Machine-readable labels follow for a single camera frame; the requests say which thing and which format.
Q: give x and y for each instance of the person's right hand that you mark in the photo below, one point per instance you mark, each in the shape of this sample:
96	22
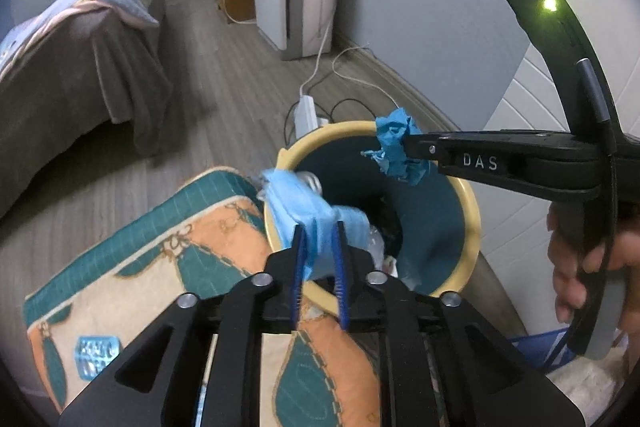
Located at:
565	252

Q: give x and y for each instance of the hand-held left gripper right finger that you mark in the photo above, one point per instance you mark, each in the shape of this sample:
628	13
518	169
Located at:
341	267

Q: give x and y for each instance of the blue paper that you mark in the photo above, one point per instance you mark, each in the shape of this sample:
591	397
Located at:
395	142

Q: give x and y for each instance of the white panelled door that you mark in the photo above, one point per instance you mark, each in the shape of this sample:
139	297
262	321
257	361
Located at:
530	97

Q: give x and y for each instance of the teal bin with yellow rim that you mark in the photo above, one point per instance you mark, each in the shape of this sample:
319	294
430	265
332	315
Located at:
430	227

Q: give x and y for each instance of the wooden bed with grey cover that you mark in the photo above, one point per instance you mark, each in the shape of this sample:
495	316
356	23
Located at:
65	72

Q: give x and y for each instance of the blue face mask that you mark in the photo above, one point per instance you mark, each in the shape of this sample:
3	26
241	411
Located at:
295	207

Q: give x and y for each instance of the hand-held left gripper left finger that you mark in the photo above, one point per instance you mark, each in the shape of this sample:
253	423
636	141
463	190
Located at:
298	267

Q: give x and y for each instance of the silver blister pack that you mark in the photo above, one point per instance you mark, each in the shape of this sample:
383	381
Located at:
97	354

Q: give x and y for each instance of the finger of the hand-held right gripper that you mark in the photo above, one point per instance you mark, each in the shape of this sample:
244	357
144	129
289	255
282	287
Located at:
422	149

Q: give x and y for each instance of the blue cloth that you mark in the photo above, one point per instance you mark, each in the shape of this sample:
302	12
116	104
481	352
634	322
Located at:
540	349

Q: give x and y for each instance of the white fluffy blanket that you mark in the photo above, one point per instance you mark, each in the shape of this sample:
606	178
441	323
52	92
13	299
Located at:
585	382

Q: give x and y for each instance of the teal and orange printed cushion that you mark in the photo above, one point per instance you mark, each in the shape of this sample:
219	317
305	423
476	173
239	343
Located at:
150	267

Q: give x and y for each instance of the white power strip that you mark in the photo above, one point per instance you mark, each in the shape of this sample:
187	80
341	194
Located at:
306	112

